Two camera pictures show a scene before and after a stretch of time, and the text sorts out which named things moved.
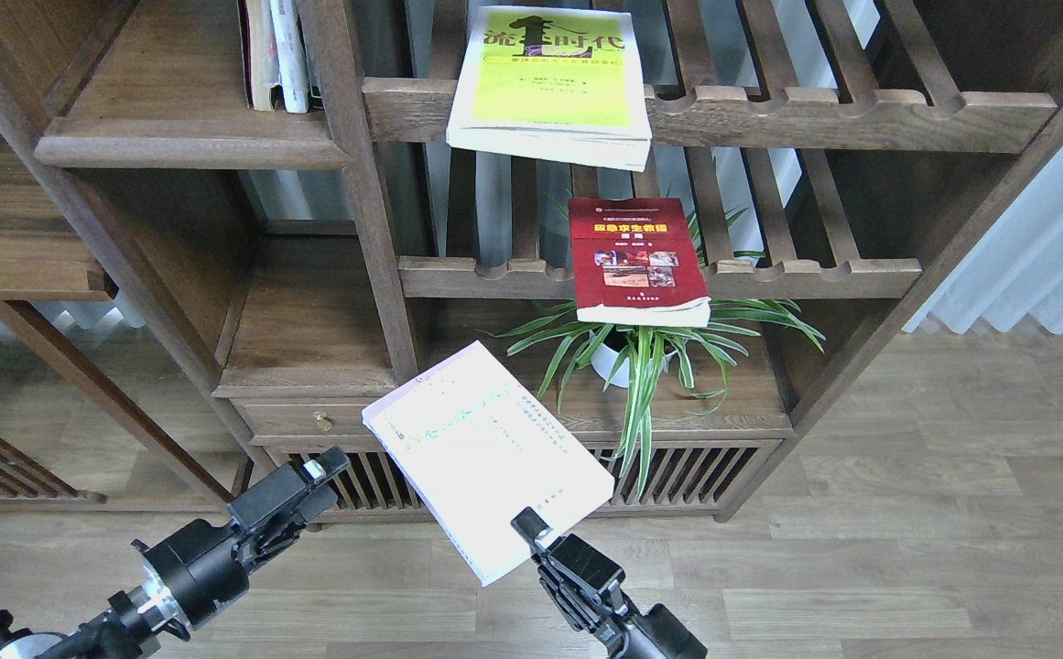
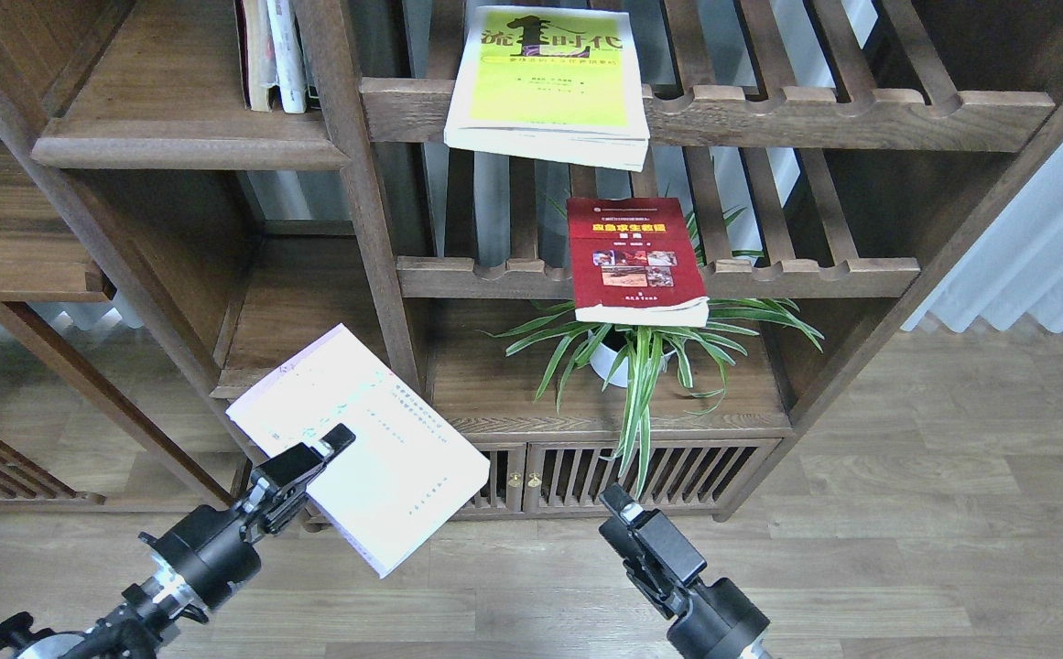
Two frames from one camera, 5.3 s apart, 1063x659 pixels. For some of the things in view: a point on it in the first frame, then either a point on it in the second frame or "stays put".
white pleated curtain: x=1054 y=257 stays put
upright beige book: x=260 y=52 stays put
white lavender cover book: x=478 y=448 -> x=403 y=478
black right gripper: x=610 y=618 -> x=715 y=621
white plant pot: x=604 y=361 stays put
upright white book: x=291 y=56 stays put
